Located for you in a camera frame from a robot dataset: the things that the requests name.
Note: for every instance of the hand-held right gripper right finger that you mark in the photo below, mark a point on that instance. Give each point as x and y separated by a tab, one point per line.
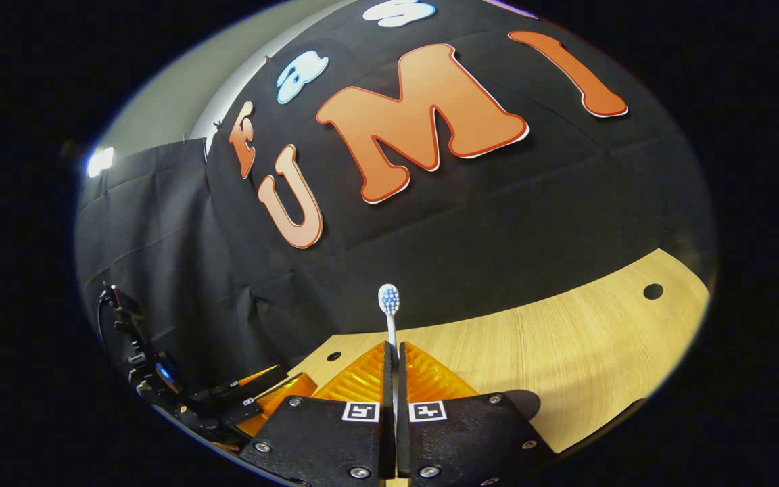
464	439

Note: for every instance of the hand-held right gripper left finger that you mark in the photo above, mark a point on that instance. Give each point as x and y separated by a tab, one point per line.
328	439

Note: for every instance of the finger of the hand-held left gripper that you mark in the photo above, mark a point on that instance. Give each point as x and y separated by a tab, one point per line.
227	393
280	398

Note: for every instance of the white toothbrush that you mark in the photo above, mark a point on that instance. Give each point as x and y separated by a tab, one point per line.
389	297

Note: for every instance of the black backdrop cloth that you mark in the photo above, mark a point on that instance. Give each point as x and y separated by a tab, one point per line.
498	223

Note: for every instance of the ceiling light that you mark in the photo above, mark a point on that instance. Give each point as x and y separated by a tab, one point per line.
100	162

